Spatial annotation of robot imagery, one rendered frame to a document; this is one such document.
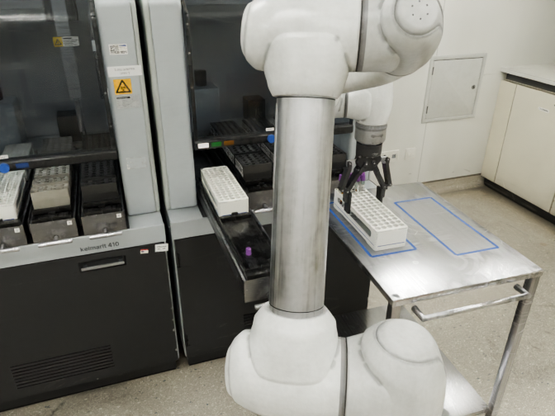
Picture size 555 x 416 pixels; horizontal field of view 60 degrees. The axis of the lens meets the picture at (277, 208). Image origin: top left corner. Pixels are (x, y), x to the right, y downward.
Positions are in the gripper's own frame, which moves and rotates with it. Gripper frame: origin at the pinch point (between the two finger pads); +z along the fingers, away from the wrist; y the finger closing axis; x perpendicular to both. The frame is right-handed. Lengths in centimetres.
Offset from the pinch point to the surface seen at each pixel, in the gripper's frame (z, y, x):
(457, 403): 60, 23, -33
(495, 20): -33, 170, 160
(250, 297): 12.7, -41.3, -19.6
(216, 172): 2, -38, 41
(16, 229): 8, -104, 29
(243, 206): 4.0, -34.6, 15.8
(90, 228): 12, -83, 30
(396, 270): 5.7, -3.8, -28.1
